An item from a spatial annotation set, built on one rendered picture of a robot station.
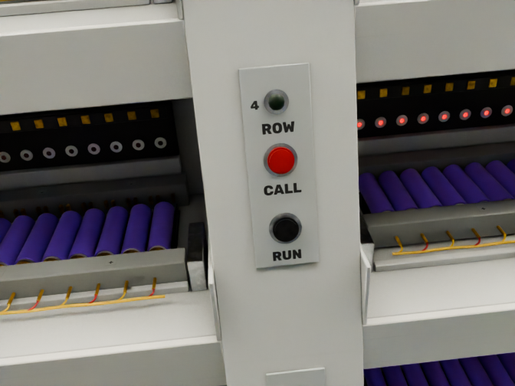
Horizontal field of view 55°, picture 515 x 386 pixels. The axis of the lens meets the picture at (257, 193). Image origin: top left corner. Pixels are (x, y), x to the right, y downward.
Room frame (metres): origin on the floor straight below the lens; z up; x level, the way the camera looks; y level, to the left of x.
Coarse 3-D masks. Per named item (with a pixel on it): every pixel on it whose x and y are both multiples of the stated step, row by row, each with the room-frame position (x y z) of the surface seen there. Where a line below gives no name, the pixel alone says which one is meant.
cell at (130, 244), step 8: (136, 208) 0.41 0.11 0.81; (144, 208) 0.42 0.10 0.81; (136, 216) 0.40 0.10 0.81; (144, 216) 0.41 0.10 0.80; (128, 224) 0.40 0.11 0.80; (136, 224) 0.39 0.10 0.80; (144, 224) 0.40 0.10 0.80; (128, 232) 0.38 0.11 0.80; (136, 232) 0.38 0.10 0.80; (144, 232) 0.39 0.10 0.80; (128, 240) 0.37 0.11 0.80; (136, 240) 0.37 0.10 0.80; (144, 240) 0.38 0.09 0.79; (128, 248) 0.36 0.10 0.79; (136, 248) 0.36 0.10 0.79; (144, 248) 0.37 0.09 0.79
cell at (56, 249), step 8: (64, 216) 0.41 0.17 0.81; (72, 216) 0.41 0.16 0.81; (80, 216) 0.42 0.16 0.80; (64, 224) 0.40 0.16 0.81; (72, 224) 0.40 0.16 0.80; (56, 232) 0.39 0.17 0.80; (64, 232) 0.39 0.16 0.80; (72, 232) 0.39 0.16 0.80; (56, 240) 0.38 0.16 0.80; (64, 240) 0.38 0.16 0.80; (72, 240) 0.39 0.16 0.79; (48, 248) 0.37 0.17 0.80; (56, 248) 0.37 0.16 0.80; (64, 248) 0.37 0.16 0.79; (48, 256) 0.36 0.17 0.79; (56, 256) 0.36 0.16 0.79; (64, 256) 0.37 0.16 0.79
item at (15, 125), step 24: (0, 120) 0.44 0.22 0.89; (24, 120) 0.44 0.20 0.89; (48, 120) 0.45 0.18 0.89; (72, 120) 0.45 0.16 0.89; (96, 120) 0.45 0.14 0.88; (120, 120) 0.45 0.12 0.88; (144, 120) 0.45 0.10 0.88; (168, 120) 0.46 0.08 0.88; (0, 144) 0.45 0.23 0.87; (24, 144) 0.45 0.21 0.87; (48, 144) 0.45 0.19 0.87; (72, 144) 0.46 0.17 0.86; (144, 144) 0.46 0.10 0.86; (168, 144) 0.46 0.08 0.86; (0, 168) 0.46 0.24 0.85; (24, 168) 0.46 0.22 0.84
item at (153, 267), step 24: (24, 264) 0.34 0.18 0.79; (48, 264) 0.34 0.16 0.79; (72, 264) 0.34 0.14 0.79; (96, 264) 0.34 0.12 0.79; (120, 264) 0.34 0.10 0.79; (144, 264) 0.33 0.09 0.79; (168, 264) 0.33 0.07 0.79; (0, 288) 0.33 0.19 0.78; (24, 288) 0.33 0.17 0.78; (48, 288) 0.33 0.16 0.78; (72, 288) 0.33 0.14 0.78; (96, 288) 0.33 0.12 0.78; (0, 312) 0.32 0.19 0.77; (24, 312) 0.32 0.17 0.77
